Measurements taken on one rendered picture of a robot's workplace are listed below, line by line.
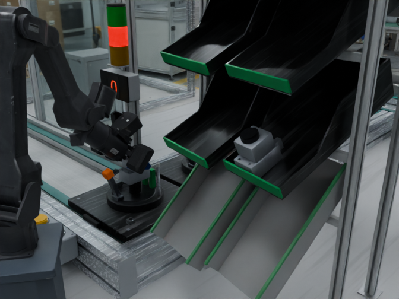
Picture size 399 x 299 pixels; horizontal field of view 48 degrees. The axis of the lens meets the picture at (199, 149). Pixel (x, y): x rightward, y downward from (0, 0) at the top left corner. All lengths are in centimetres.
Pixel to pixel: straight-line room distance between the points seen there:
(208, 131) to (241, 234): 20
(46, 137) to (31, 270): 94
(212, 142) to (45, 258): 35
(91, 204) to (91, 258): 16
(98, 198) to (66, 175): 29
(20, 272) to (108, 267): 24
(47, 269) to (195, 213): 30
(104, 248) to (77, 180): 44
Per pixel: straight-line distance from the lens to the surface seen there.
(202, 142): 82
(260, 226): 83
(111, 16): 120
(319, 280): 107
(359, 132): 72
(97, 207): 111
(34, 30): 76
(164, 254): 102
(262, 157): 70
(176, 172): 126
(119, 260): 94
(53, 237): 86
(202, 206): 90
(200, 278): 104
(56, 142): 162
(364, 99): 70
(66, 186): 135
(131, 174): 107
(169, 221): 92
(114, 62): 122
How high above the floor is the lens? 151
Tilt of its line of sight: 23 degrees down
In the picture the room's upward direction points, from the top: straight up
